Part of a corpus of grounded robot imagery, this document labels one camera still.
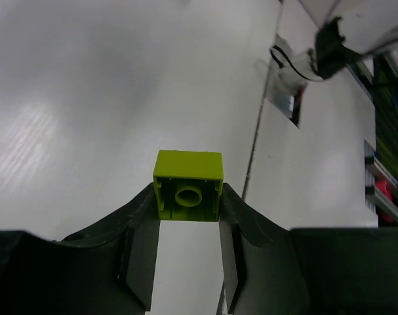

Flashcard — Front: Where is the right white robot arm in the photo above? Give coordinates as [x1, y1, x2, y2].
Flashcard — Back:
[298, 0, 398, 81]

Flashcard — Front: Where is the lime lego brick with hole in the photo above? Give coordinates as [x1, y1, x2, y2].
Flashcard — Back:
[153, 150, 224, 222]

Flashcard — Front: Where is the right aluminium frame rail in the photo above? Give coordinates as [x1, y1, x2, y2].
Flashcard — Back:
[364, 142, 398, 227]

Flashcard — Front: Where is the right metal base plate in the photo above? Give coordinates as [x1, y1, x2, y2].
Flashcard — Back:
[266, 35, 308, 127]

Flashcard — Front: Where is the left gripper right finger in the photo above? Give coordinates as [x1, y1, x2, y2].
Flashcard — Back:
[219, 184, 398, 314]

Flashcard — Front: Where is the red object beyond table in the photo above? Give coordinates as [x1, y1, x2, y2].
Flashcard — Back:
[375, 180, 398, 226]

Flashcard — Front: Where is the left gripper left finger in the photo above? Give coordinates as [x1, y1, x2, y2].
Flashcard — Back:
[0, 184, 160, 314]

